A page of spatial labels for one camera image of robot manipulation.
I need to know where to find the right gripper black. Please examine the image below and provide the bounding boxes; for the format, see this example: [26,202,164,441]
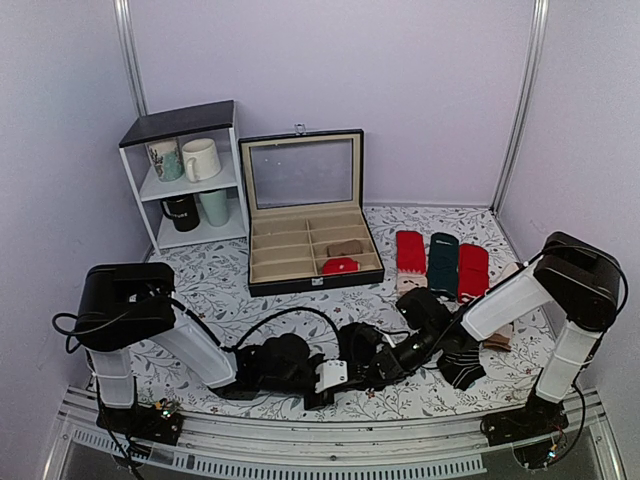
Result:
[360,325,441,389]

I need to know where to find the black sock white stripes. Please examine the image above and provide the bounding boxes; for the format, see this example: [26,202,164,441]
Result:
[338,322,389,391]

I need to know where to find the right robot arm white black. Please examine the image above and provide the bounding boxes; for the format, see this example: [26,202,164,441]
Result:
[341,232,628,436]

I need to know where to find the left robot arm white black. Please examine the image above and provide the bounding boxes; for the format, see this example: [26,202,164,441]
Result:
[73,263,353,434]

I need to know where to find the rolled red sock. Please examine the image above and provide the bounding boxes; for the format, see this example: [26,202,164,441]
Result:
[322,257,360,276]

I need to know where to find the red santa sock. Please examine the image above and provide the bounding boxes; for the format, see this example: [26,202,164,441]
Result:
[396,230,428,297]

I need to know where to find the rolled brown sock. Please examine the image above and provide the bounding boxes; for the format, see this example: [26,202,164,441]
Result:
[326,239,364,257]

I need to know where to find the black striped sock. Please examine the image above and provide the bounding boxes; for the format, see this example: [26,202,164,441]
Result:
[437,346,486,391]

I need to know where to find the black compartment box open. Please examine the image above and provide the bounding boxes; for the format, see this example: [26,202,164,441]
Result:
[238,129,385,297]

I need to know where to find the dark green sock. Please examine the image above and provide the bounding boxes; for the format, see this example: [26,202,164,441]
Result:
[427,232,459,300]

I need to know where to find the red white sock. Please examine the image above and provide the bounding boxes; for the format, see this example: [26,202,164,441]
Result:
[457,243,489,303]

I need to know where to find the cream brown sock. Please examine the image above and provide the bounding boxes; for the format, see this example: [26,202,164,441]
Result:
[483,262,521,352]

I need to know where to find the mint green mug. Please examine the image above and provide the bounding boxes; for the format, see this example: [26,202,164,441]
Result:
[198,189,229,227]

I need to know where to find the black mug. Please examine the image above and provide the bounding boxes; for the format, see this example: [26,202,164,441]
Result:
[161,195,200,233]

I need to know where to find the cream white mug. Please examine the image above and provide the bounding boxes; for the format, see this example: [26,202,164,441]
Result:
[182,138,222,183]

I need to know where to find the white shelf black top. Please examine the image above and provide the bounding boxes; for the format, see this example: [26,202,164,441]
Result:
[118,100,249,254]

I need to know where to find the floral teal mug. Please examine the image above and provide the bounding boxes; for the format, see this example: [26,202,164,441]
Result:
[146,138,184,182]

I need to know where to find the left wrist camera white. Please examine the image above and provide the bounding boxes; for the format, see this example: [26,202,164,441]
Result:
[315,359,348,393]

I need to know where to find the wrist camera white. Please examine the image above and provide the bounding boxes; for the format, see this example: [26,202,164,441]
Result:
[381,332,399,348]
[315,359,348,393]

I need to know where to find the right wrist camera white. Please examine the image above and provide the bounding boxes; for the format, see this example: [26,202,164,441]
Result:
[381,332,399,348]

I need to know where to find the aluminium front rail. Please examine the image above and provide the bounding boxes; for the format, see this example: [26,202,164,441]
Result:
[42,384,629,480]

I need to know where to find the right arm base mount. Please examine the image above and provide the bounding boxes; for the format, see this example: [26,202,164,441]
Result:
[480,396,569,470]

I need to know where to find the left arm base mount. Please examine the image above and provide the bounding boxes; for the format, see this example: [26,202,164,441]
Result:
[96,399,184,446]

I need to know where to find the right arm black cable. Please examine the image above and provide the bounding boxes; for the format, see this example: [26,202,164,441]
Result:
[429,239,630,371]

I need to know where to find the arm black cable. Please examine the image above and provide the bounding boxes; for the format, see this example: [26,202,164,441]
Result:
[52,294,346,361]
[429,239,630,371]

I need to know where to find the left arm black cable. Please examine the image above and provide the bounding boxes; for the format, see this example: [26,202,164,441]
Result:
[52,294,346,361]

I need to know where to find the right corner metal post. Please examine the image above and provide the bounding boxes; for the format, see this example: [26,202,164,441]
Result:
[490,0,550,216]

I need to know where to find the corner metal post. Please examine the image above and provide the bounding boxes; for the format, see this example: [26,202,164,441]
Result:
[490,0,550,216]
[113,0,148,117]

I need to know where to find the left corner metal post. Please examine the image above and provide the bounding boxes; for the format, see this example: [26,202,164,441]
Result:
[113,0,148,117]

